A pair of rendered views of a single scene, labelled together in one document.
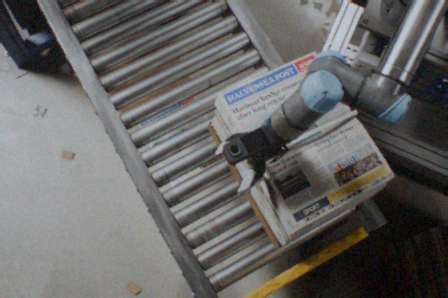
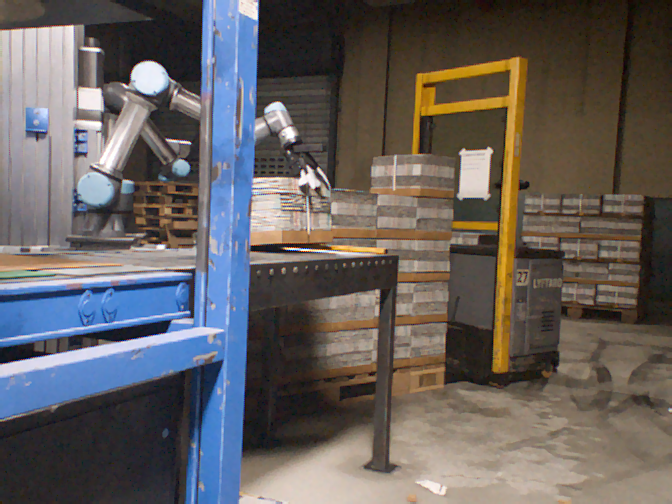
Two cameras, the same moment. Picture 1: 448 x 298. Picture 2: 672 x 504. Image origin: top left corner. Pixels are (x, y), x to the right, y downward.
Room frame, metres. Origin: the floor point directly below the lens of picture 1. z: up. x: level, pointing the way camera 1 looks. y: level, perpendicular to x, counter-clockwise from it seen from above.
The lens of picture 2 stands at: (1.46, 2.36, 0.92)
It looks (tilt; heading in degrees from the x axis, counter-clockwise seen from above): 3 degrees down; 244
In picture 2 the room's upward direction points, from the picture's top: 3 degrees clockwise
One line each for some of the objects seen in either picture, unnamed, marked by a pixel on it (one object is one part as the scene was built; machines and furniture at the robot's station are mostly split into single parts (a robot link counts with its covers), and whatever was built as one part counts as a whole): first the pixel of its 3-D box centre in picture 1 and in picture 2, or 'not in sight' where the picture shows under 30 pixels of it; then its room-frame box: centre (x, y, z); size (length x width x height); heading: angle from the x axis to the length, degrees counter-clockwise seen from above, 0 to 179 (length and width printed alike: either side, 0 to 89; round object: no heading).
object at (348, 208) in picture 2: not in sight; (332, 214); (-0.24, -1.09, 0.95); 0.38 x 0.29 x 0.23; 106
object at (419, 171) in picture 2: not in sight; (407, 271); (-0.81, -1.25, 0.65); 0.39 x 0.30 x 1.29; 105
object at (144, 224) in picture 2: not in sight; (168, 231); (-1.08, -7.85, 0.65); 1.33 x 0.94 x 1.30; 42
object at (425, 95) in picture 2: not in sight; (418, 215); (-1.14, -1.68, 0.97); 0.09 x 0.09 x 1.75; 15
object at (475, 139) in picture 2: not in sight; (464, 166); (-1.25, -1.37, 1.28); 0.57 x 0.01 x 0.65; 105
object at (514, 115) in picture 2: not in sight; (505, 217); (-1.32, -1.05, 0.97); 0.09 x 0.09 x 1.75; 15
